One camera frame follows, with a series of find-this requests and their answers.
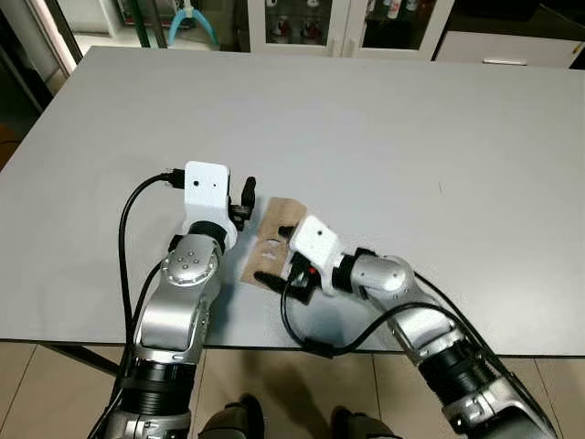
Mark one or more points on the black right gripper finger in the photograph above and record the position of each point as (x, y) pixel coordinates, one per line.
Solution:
(270, 279)

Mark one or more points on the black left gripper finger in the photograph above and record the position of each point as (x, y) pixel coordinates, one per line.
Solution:
(248, 192)

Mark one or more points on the small brown cardboard piece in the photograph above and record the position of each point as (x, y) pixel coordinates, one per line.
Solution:
(274, 219)

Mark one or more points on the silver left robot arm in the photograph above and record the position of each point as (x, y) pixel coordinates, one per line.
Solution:
(174, 311)

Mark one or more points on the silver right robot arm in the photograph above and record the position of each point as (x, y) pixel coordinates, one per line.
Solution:
(439, 338)

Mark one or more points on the left robot leg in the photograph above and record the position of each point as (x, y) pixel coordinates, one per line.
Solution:
(233, 421)

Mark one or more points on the robot leg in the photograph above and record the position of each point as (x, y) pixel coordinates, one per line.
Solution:
(366, 428)
(233, 421)

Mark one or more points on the right robot leg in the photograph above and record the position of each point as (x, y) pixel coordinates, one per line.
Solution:
(366, 428)

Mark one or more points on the white glass door cabinet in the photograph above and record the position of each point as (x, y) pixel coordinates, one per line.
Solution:
(347, 23)

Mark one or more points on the white low cabinet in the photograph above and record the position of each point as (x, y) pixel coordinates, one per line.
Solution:
(512, 50)

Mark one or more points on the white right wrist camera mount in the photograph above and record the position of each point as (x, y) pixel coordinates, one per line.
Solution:
(315, 242)

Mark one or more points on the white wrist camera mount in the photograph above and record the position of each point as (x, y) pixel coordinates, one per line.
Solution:
(315, 242)
(206, 192)

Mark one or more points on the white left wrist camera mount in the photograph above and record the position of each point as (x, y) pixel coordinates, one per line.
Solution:
(206, 192)

